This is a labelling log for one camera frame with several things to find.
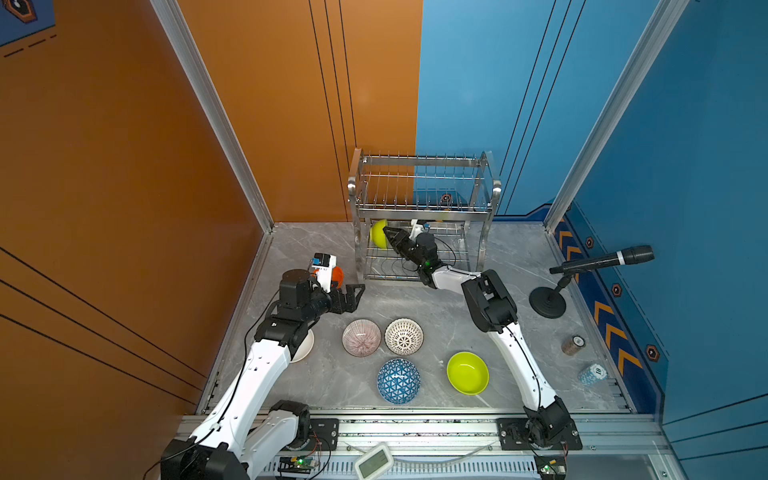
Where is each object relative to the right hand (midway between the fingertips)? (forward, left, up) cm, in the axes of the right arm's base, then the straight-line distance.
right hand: (385, 230), depth 103 cm
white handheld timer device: (-65, +1, -10) cm, 66 cm away
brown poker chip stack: (-38, -53, -8) cm, 66 cm away
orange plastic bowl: (-12, +17, -10) cm, 23 cm away
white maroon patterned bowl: (-34, -6, -11) cm, 36 cm away
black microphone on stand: (-22, -54, -11) cm, 59 cm away
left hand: (-27, +8, +8) cm, 30 cm away
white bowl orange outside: (-39, +22, -7) cm, 45 cm away
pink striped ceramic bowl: (-34, +7, -11) cm, 37 cm away
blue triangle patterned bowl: (-47, -4, -11) cm, 48 cm away
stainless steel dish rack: (+17, -26, +2) cm, 31 cm away
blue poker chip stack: (-46, -55, -8) cm, 73 cm away
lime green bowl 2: (-45, -24, -12) cm, 52 cm away
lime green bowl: (-2, +2, -1) cm, 3 cm away
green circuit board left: (-66, +20, -13) cm, 70 cm away
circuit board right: (-65, -40, -13) cm, 78 cm away
